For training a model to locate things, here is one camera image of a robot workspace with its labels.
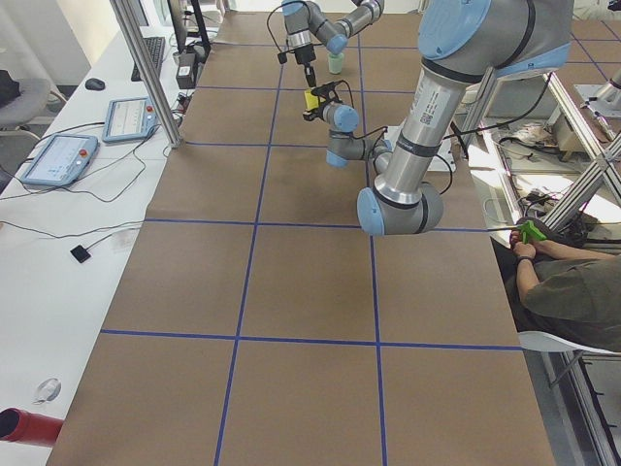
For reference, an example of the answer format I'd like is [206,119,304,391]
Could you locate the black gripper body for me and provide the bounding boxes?
[314,93,340,119]
[293,45,315,66]

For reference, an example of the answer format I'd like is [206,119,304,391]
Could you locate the yellow plastic cup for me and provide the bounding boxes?
[305,88,319,112]

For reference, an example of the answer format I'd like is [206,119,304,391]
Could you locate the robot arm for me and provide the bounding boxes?
[279,0,384,88]
[304,1,573,236]

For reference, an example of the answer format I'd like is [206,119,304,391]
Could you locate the green plastic cup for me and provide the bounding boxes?
[328,52,344,75]

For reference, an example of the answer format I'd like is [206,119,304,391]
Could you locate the black monitor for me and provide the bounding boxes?
[167,0,212,63]

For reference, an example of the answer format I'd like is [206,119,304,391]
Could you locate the black box with label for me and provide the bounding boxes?
[176,51,197,90]

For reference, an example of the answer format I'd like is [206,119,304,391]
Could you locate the black keyboard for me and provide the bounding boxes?
[143,36,166,76]

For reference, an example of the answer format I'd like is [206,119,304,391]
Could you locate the teach pendant far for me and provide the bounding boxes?
[102,97,159,144]

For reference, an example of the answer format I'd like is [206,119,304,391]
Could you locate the teach pendant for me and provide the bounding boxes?
[19,134,99,187]
[102,97,159,144]

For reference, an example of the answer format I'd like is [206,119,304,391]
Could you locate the black computer mouse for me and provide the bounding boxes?
[84,78,106,91]

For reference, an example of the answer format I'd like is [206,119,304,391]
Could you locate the green handheld tool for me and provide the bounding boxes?
[516,220,547,244]

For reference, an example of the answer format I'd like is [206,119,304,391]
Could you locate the teach pendant near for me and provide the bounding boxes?
[19,134,99,187]

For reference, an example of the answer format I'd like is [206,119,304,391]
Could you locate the grey office chair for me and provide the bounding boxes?
[1,69,52,130]

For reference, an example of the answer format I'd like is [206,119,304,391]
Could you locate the seated person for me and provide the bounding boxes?
[497,231,620,352]

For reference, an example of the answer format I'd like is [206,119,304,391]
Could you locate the red cylinder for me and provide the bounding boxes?
[1,408,64,448]

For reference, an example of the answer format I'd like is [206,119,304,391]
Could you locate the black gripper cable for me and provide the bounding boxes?
[334,79,457,195]
[265,4,292,54]

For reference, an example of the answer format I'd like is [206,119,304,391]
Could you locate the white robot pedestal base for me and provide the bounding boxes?
[384,125,456,173]

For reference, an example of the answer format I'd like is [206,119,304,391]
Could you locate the aluminium frame post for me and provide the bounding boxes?
[110,0,181,149]

